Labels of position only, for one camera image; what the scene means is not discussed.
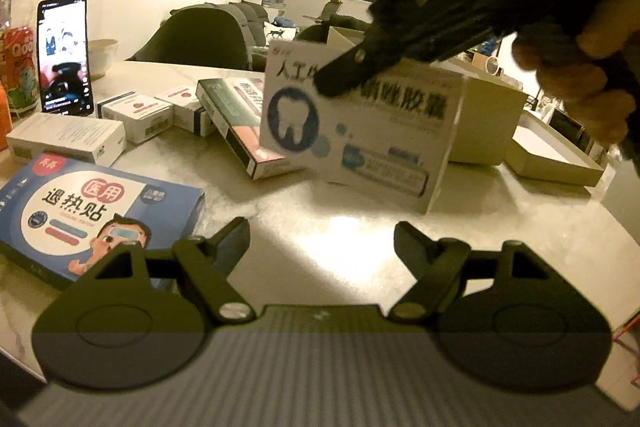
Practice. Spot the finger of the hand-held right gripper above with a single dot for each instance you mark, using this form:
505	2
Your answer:
345	72

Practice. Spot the white strawberry print medicine box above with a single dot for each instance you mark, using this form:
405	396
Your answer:
180	99
135	112

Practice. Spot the round white fan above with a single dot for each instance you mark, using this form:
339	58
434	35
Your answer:
492	68

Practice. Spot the person's right hand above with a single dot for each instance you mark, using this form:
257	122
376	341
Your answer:
565	77

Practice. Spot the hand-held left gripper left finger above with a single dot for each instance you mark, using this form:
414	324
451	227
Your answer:
235	251

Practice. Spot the blue cartoon boy medicine box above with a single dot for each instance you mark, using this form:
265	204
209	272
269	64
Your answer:
75	202

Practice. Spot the white bowl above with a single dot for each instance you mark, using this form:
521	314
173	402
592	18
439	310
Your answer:
104	57

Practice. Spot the black smartphone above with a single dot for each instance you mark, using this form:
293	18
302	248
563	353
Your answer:
65	57

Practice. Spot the white tooth print medicine box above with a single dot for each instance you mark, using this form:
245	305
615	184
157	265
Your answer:
360	142

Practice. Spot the deer print cushion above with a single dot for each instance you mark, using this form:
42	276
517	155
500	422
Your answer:
277	31

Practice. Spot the black microwave oven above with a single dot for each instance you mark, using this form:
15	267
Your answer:
570	129

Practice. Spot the light office chair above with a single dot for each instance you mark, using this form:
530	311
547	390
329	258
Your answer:
332	7

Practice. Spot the beige storage box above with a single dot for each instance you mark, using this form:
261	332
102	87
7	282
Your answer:
490	117

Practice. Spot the marble desktop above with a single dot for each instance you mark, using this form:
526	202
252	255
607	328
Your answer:
310	237

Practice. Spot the long plain white medicine box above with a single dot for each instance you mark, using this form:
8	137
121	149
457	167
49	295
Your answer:
65	134

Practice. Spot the orange drink bottle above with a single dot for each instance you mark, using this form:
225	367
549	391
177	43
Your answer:
17	57

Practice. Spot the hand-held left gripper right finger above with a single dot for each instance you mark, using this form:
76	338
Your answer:
407	248

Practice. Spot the dark dining chair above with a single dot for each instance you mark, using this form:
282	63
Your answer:
200	37
315	32

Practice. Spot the green and red medicine box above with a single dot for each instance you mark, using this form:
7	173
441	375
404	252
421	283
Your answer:
235	107

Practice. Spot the grey-green sofa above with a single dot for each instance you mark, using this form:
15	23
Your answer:
257	22

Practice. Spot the beige box lid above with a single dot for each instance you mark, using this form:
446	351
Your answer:
550	152

